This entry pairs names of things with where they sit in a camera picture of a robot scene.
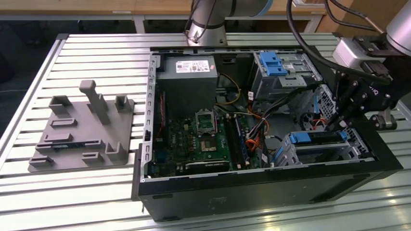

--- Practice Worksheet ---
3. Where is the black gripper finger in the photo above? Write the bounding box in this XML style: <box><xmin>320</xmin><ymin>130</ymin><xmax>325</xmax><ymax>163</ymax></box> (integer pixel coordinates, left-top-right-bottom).
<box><xmin>325</xmin><ymin>80</ymin><xmax>359</xmax><ymax>132</ymax></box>
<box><xmin>337</xmin><ymin>92</ymin><xmax>369</xmax><ymax>128</ymax></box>

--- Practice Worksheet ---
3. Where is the black disk wire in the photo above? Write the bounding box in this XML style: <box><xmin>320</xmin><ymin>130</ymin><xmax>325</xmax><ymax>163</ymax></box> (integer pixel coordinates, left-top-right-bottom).
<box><xmin>260</xmin><ymin>85</ymin><xmax>335</xmax><ymax>121</ymax></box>

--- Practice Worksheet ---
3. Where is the hard disk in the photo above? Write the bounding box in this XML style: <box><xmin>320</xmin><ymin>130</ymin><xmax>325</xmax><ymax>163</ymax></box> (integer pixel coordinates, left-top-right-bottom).
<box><xmin>288</xmin><ymin>129</ymin><xmax>348</xmax><ymax>145</ymax></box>

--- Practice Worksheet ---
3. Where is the metal disk bay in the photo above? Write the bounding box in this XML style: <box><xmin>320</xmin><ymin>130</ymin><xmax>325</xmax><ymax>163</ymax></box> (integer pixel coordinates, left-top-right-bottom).
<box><xmin>272</xmin><ymin>127</ymin><xmax>376</xmax><ymax>167</ymax></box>

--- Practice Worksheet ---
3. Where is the black RAM slot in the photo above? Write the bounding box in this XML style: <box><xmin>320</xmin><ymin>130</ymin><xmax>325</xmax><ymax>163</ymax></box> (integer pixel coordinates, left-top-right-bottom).
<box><xmin>235</xmin><ymin>115</ymin><xmax>252</xmax><ymax>167</ymax></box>
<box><xmin>223</xmin><ymin>114</ymin><xmax>240</xmax><ymax>169</ymax></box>

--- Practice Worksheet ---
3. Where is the black case fan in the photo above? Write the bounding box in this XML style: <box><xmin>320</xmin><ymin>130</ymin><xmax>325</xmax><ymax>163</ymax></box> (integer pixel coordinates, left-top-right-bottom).
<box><xmin>299</xmin><ymin>111</ymin><xmax>325</xmax><ymax>131</ymax></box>

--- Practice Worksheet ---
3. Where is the metal drive cage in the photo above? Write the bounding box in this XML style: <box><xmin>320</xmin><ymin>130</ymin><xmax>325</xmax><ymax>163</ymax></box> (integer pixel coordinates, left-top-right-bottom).
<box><xmin>252</xmin><ymin>51</ymin><xmax>324</xmax><ymax>107</ymax></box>

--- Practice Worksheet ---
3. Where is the blue drive cage latch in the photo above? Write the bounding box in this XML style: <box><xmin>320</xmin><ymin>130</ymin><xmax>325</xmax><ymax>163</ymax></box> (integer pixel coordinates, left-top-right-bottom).
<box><xmin>259</xmin><ymin>52</ymin><xmax>288</xmax><ymax>77</ymax></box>

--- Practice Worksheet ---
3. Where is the metal socket cover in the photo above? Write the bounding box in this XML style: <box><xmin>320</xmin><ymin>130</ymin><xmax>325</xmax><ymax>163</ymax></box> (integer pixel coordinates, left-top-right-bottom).
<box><xmin>195</xmin><ymin>108</ymin><xmax>219</xmax><ymax>135</ymax></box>

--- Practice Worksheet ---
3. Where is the CPU socket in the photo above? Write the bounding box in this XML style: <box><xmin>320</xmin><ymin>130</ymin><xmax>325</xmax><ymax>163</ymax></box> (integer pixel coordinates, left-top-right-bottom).
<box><xmin>197</xmin><ymin>135</ymin><xmax>223</xmax><ymax>154</ymax></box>

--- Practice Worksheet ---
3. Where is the grey power supply unit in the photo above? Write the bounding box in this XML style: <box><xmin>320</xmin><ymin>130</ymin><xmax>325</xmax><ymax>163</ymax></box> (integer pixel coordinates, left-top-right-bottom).
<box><xmin>156</xmin><ymin>55</ymin><xmax>220</xmax><ymax>119</ymax></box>

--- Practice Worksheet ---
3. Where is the black graphics card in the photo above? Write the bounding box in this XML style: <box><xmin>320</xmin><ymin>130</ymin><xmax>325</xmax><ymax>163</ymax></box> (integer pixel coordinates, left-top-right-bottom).
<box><xmin>184</xmin><ymin>160</ymin><xmax>232</xmax><ymax>174</ymax></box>

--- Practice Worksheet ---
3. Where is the black open PC case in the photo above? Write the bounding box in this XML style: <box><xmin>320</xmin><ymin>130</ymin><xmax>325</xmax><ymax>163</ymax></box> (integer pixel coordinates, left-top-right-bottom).
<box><xmin>131</xmin><ymin>45</ymin><xmax>404</xmax><ymax>222</ymax></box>

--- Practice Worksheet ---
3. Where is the green motherboard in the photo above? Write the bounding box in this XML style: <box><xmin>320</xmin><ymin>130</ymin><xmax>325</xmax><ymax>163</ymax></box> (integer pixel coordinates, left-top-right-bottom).
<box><xmin>153</xmin><ymin>105</ymin><xmax>267</xmax><ymax>172</ymax></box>

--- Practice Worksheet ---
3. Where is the grey parts rack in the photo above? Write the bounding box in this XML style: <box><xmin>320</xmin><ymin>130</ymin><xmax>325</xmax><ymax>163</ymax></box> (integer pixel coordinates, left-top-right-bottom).
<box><xmin>27</xmin><ymin>79</ymin><xmax>136</xmax><ymax>173</ymax></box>

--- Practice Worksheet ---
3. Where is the green RAM stick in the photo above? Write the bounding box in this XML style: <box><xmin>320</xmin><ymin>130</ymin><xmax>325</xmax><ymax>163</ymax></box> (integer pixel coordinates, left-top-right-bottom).
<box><xmin>52</xmin><ymin>143</ymin><xmax>85</xmax><ymax>149</ymax></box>

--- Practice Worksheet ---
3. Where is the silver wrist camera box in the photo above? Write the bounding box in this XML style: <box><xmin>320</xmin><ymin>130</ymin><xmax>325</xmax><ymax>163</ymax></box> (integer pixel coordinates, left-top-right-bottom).
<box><xmin>332</xmin><ymin>37</ymin><xmax>369</xmax><ymax>71</ymax></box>

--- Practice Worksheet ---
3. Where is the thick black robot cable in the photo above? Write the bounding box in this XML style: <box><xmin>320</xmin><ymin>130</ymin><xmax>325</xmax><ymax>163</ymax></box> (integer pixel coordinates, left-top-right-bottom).
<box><xmin>285</xmin><ymin>0</ymin><xmax>392</xmax><ymax>82</ymax></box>

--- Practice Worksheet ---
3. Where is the yellow wire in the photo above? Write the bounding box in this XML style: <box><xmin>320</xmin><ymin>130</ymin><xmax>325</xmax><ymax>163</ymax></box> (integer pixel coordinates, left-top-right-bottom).
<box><xmin>215</xmin><ymin>73</ymin><xmax>241</xmax><ymax>106</ymax></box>

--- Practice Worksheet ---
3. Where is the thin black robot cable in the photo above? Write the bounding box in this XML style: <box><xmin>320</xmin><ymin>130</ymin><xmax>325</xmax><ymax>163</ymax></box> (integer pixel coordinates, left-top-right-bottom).
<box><xmin>323</xmin><ymin>0</ymin><xmax>385</xmax><ymax>34</ymax></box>

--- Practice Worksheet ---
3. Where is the orange flat wire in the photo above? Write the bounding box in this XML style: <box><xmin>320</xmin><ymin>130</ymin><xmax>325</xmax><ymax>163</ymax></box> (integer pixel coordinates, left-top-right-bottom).
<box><xmin>244</xmin><ymin>117</ymin><xmax>269</xmax><ymax>153</ymax></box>

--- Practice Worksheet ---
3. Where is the red thin wire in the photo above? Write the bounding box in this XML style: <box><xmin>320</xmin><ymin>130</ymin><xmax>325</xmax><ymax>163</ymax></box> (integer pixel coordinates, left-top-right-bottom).
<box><xmin>155</xmin><ymin>91</ymin><xmax>167</xmax><ymax>142</ymax></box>

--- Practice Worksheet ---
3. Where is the wooden desk white frame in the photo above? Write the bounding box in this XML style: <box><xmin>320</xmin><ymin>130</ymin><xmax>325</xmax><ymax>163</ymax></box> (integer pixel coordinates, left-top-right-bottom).
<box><xmin>0</xmin><ymin>0</ymin><xmax>328</xmax><ymax>33</ymax></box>

